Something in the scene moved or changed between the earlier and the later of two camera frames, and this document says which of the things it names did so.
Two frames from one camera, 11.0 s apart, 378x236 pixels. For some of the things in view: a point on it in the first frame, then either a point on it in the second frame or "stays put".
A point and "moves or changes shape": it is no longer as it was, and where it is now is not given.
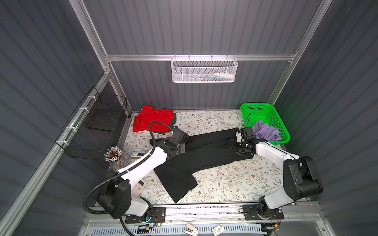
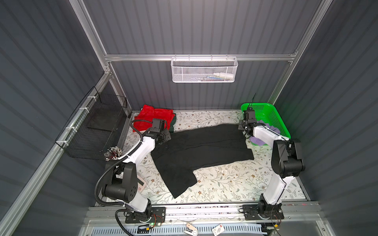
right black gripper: [232, 143] -> [240, 125]
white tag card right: [218, 229] stays put
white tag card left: [191, 230] stays put
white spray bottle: [224, 75] stays put
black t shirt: [176, 172] moves or changes shape
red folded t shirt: [148, 114] stays put
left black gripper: [183, 146] -> [165, 137]
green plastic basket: [251, 113] stays put
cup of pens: [112, 155] stays put
